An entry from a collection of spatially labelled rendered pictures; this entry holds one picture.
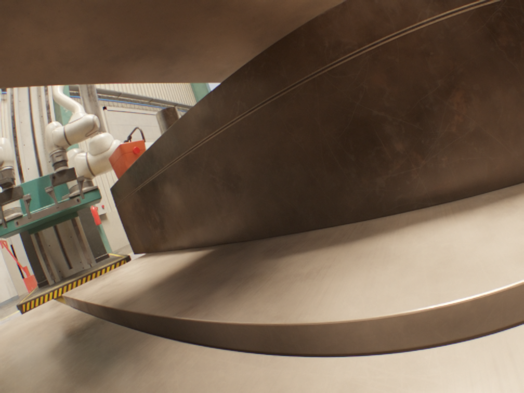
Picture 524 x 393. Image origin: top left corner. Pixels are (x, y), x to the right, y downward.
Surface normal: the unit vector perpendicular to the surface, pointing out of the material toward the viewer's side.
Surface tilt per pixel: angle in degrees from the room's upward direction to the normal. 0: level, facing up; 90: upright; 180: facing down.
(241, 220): 90
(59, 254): 90
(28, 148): 90
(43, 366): 0
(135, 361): 0
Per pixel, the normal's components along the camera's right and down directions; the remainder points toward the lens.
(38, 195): 0.64, -0.18
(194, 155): -0.60, 0.28
